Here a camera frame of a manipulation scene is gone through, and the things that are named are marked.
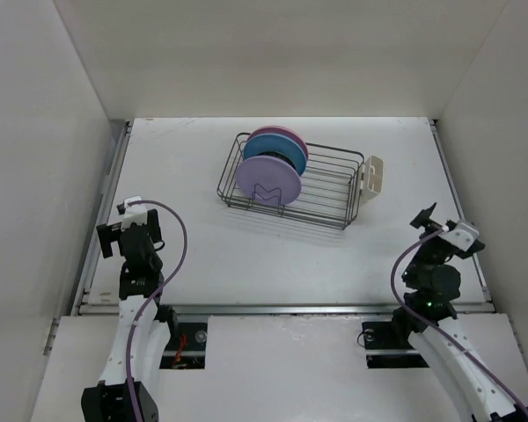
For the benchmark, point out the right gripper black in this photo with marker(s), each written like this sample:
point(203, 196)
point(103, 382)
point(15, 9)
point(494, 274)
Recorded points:
point(422, 219)

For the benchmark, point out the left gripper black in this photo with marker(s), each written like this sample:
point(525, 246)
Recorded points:
point(108, 235)

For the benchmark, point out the dark wire dish rack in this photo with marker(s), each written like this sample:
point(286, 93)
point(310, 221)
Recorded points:
point(327, 193)

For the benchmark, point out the lilac plastic plate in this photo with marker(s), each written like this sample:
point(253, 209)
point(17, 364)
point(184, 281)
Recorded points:
point(268, 181)

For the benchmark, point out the pink plastic plate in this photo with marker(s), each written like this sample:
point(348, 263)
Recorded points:
point(281, 131)

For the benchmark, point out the blue plastic plate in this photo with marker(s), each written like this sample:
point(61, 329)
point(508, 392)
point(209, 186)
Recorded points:
point(276, 143)

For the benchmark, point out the yellow patterned small plate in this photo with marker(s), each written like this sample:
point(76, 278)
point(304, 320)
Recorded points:
point(280, 157)

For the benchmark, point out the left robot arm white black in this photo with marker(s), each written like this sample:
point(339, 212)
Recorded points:
point(124, 389)

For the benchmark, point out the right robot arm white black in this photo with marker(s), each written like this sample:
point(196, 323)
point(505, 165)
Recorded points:
point(427, 320)

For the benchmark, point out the beige cutlery holder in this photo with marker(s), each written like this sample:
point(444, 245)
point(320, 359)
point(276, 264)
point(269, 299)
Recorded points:
point(370, 179)

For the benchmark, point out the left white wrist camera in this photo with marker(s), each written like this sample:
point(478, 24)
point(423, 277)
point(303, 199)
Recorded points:
point(133, 212)

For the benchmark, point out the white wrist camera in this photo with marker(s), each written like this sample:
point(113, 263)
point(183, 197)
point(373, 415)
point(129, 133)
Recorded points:
point(133, 212)
point(460, 236)

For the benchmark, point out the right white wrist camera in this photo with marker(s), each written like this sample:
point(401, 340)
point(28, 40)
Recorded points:
point(460, 236)

